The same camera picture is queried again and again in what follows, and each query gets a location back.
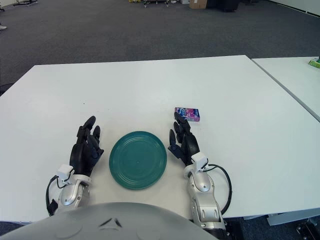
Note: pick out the green round plate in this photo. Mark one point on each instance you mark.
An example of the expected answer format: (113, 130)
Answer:
(137, 162)

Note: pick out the grey robot torso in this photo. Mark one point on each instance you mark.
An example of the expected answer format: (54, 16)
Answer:
(75, 222)

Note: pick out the wheeled cart base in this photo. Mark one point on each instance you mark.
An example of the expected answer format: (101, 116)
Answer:
(165, 2)

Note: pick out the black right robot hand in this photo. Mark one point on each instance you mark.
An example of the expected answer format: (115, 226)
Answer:
(190, 146)

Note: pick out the purple gum box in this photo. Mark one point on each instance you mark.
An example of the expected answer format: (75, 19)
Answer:
(191, 113)

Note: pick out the white neighbouring table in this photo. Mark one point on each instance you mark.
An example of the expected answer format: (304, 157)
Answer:
(295, 75)

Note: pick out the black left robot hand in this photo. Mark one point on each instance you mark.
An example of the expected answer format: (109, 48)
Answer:
(82, 155)

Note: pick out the brown cardboard box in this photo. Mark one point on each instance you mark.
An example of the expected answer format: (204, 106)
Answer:
(197, 3)

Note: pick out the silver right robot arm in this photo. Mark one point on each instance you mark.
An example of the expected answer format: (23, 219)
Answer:
(203, 185)

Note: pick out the black metal floor frame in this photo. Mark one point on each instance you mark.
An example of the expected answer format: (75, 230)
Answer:
(23, 3)

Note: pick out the green tissue pack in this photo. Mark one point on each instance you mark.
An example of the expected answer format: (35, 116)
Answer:
(314, 62)

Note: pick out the black cabinet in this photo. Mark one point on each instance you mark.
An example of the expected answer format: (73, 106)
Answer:
(228, 5)

